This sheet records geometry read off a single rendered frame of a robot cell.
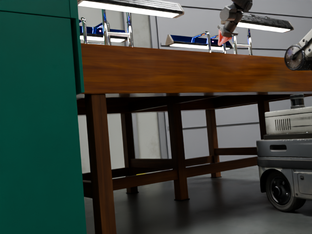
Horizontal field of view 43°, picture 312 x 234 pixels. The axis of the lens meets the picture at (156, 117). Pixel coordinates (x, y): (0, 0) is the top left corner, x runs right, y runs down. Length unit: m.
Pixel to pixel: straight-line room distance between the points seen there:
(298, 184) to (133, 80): 0.85
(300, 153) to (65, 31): 1.09
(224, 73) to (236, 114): 2.85
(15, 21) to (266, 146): 1.23
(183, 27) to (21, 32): 3.26
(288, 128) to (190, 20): 2.85
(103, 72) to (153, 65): 0.24
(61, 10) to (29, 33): 0.14
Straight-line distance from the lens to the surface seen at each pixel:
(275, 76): 2.16
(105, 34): 2.10
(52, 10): 1.42
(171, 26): 4.40
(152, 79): 1.60
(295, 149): 1.82
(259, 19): 2.65
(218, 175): 3.41
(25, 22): 1.37
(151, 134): 4.13
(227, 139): 4.60
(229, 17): 1.95
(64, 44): 1.40
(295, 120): 1.86
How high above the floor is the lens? 0.42
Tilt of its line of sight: 2 degrees up
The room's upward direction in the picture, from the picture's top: 5 degrees counter-clockwise
